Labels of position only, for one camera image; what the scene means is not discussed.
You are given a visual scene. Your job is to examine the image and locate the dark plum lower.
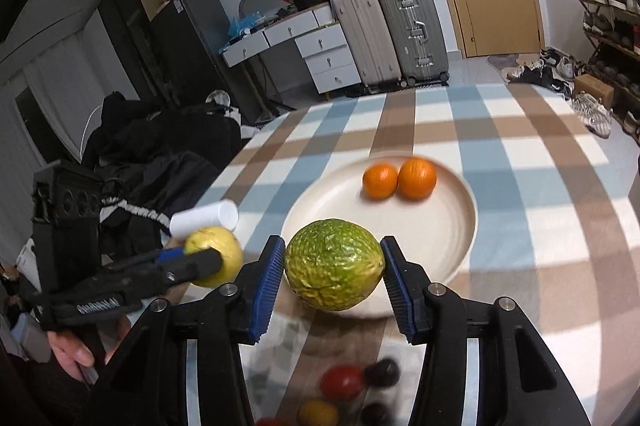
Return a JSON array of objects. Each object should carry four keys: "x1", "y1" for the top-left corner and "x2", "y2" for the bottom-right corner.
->
[{"x1": 360, "y1": 402, "x2": 392, "y2": 426}]

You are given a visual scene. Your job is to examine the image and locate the yellow-green citrus fruit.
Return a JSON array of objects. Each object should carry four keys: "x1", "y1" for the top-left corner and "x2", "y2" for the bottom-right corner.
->
[{"x1": 183, "y1": 225, "x2": 245, "y2": 290}]

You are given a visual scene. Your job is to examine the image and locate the small orange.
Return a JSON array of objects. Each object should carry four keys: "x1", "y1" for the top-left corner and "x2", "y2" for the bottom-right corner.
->
[{"x1": 362, "y1": 163, "x2": 398, "y2": 200}]

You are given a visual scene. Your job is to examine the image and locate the green bumpy citrus fruit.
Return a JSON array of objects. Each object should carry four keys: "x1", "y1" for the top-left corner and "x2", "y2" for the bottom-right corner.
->
[{"x1": 284, "y1": 219, "x2": 385, "y2": 313}]

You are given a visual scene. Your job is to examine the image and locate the dark cabinet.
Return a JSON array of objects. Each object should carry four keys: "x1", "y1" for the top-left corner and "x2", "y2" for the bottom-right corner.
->
[{"x1": 99, "y1": 0, "x2": 266, "y2": 124}]

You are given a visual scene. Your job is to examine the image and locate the white paper roll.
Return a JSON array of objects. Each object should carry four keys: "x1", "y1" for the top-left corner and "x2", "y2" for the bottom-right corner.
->
[{"x1": 169, "y1": 200, "x2": 239, "y2": 240}]

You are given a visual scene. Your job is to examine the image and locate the beige suitcase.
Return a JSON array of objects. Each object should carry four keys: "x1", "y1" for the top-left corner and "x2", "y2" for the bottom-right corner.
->
[{"x1": 332, "y1": 0, "x2": 402, "y2": 90}]

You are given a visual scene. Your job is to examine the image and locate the cardboard box on floor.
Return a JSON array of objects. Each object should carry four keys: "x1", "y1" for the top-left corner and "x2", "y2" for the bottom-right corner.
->
[{"x1": 572, "y1": 73, "x2": 615, "y2": 109}]

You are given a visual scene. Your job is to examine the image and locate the checkered tablecloth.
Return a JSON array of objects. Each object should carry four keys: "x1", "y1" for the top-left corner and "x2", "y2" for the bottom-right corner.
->
[{"x1": 124, "y1": 82, "x2": 640, "y2": 426}]

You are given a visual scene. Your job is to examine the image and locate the black clothes pile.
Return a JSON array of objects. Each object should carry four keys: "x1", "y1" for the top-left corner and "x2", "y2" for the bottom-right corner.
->
[{"x1": 81, "y1": 92, "x2": 242, "y2": 261}]

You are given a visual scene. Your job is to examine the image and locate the white sneakers on floor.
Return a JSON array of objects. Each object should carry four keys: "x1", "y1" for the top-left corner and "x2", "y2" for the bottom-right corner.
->
[{"x1": 570, "y1": 92, "x2": 612, "y2": 139}]

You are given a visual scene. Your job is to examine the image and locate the cream round plate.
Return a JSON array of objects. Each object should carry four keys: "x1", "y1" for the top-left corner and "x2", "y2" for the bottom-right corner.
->
[{"x1": 281, "y1": 151, "x2": 478, "y2": 285}]

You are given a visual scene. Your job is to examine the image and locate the silver grey suitcase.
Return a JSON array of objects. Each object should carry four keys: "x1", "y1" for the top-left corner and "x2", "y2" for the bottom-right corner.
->
[{"x1": 380, "y1": 0, "x2": 449, "y2": 85}]

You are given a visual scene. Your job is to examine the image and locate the white drawer desk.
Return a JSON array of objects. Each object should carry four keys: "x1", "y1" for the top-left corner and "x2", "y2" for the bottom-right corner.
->
[{"x1": 220, "y1": 3, "x2": 362, "y2": 95}]

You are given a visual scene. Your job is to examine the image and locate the red tomato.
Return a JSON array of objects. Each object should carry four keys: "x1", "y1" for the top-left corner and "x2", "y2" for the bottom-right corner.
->
[
  {"x1": 255, "y1": 417, "x2": 288, "y2": 426},
  {"x1": 319, "y1": 364, "x2": 367, "y2": 402}
]

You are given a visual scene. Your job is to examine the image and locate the dark plum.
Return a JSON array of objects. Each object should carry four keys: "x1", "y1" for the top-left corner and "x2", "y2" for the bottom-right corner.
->
[
  {"x1": 360, "y1": 402, "x2": 392, "y2": 426},
  {"x1": 363, "y1": 357, "x2": 400, "y2": 388}
]

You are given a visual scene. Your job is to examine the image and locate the large orange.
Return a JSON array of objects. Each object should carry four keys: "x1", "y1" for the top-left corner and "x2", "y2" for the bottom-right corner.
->
[{"x1": 398, "y1": 157, "x2": 437, "y2": 201}]

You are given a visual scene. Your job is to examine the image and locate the wooden shoe rack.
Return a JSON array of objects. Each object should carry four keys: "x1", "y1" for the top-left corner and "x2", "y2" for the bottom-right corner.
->
[{"x1": 577, "y1": 0, "x2": 639, "y2": 141}]

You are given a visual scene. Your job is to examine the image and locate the dark plum upper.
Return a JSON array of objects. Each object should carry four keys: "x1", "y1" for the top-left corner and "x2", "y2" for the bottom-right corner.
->
[{"x1": 363, "y1": 357, "x2": 400, "y2": 388}]

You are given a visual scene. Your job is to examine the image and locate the person's left hand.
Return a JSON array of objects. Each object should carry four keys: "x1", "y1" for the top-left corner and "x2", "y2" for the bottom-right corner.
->
[{"x1": 46, "y1": 315, "x2": 132, "y2": 370}]

